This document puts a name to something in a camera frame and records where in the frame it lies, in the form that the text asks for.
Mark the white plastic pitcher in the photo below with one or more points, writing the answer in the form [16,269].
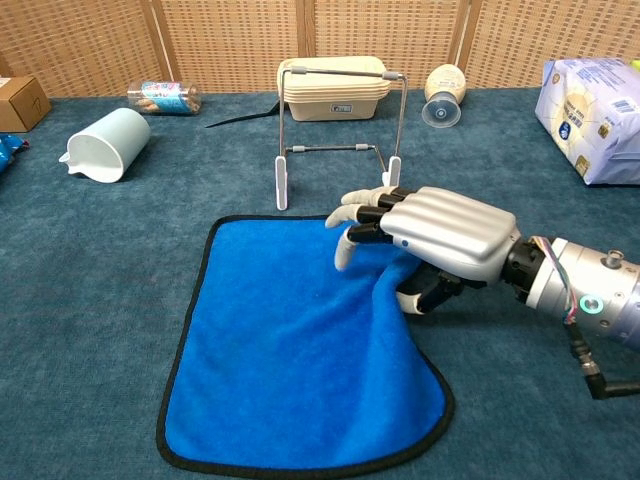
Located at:
[115,135]

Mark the woven folding screen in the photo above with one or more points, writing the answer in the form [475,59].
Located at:
[225,45]

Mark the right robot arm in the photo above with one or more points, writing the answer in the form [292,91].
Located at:
[600,295]

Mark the brown cardboard box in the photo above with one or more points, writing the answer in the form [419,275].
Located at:
[20,105]

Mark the teal table cloth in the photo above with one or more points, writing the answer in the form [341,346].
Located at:
[100,300]

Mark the mayonnaise squeeze bottle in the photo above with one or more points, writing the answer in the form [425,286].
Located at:
[445,82]

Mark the silver metal rack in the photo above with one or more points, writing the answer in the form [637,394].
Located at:
[282,185]

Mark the blue microfiber cloth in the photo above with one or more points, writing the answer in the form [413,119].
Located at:
[275,350]

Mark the clear jar with blue label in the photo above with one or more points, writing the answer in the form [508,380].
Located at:
[165,97]

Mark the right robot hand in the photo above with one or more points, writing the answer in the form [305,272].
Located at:
[450,230]

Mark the white and blue tissue pack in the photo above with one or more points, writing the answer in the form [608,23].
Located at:
[585,115]

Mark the blue snack bag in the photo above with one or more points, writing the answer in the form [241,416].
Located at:
[7,150]

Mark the cream lunch box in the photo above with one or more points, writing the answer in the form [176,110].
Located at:
[325,107]

